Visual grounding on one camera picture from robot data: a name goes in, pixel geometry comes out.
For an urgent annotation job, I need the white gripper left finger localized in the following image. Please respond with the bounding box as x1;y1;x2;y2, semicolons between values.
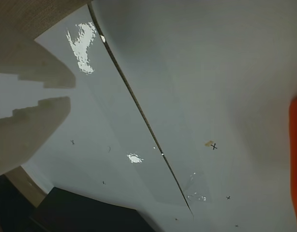
0;96;72;180

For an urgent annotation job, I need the dark brown open box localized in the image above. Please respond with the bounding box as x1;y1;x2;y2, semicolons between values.
30;187;151;232

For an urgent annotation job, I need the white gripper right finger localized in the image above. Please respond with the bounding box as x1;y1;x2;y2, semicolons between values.
0;36;77;89

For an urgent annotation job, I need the white paper sheet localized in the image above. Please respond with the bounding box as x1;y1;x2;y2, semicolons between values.
0;3;194;218
91;0;297;232

